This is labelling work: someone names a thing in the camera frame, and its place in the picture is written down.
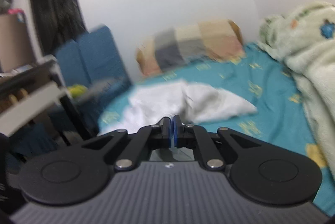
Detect white t-shirt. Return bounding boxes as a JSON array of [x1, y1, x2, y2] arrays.
[[100, 79, 257, 134]]

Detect teal patterned bed sheet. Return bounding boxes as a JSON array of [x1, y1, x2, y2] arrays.
[[97, 42, 335, 217]]

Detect yellow-green plush toy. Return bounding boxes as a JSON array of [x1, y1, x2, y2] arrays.
[[67, 84, 88, 98]]

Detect plaid checkered pillow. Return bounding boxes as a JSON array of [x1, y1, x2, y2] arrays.
[[136, 19, 245, 77]]

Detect blue folded cushion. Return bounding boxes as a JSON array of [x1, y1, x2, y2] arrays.
[[54, 25, 131, 109]]

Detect white shelf unit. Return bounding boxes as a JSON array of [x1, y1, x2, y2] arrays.
[[1, 55, 69, 137]]

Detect light green fleece blanket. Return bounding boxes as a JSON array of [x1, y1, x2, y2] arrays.
[[258, 1, 334, 171]]

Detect cardboard box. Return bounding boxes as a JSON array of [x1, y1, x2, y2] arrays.
[[0, 14, 35, 73]]

